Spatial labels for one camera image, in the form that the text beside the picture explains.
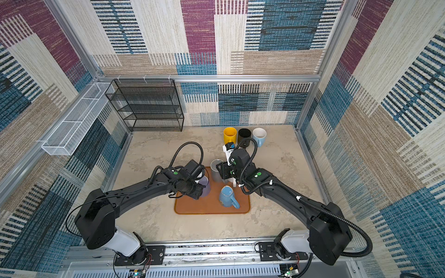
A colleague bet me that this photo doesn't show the lavender mug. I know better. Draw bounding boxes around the lavender mug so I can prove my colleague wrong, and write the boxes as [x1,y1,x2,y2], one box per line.
[197,176,211,198]

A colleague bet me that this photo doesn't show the teal blue mug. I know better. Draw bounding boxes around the teal blue mug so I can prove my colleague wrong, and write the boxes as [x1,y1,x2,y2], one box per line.
[219,185,240,209]

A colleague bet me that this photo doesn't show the yellow mug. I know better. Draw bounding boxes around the yellow mug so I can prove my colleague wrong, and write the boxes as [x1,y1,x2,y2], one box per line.
[223,127,237,144]

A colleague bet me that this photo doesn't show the black mug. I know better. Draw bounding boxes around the black mug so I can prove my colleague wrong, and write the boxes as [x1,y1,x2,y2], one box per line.
[238,128,251,148]

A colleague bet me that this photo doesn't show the light blue mug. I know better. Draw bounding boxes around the light blue mug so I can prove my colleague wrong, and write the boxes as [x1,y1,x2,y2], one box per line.
[252,127,267,148]

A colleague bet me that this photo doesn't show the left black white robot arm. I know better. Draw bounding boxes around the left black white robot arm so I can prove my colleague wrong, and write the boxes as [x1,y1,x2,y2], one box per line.
[74,160,206,265]

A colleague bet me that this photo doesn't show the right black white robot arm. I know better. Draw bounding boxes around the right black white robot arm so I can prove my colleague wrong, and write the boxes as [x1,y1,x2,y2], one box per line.
[216,149,352,265]

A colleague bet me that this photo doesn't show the grey mug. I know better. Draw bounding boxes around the grey mug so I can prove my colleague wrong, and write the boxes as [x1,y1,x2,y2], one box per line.
[210,159,226,183]

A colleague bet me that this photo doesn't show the brown rectangular tray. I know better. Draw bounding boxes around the brown rectangular tray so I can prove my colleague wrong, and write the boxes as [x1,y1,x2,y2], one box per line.
[174,167,251,215]

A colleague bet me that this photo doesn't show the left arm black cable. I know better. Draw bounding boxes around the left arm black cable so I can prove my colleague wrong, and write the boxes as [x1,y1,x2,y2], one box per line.
[168,141,205,174]

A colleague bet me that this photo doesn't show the black wire shelf rack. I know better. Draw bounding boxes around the black wire shelf rack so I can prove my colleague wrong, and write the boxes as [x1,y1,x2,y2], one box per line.
[105,79,184,132]

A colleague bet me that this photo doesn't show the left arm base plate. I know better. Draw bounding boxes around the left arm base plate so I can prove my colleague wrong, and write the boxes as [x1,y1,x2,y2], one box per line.
[114,246,166,267]

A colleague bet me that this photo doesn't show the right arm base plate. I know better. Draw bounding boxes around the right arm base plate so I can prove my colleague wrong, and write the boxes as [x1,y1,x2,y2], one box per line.
[254,242,309,261]

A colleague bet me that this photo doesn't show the aluminium front rail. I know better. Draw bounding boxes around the aluminium front rail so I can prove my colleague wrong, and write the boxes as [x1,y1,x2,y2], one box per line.
[58,237,359,278]

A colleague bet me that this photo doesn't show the white mesh wall basket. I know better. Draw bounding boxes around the white mesh wall basket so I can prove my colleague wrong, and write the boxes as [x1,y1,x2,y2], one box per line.
[42,82,110,156]

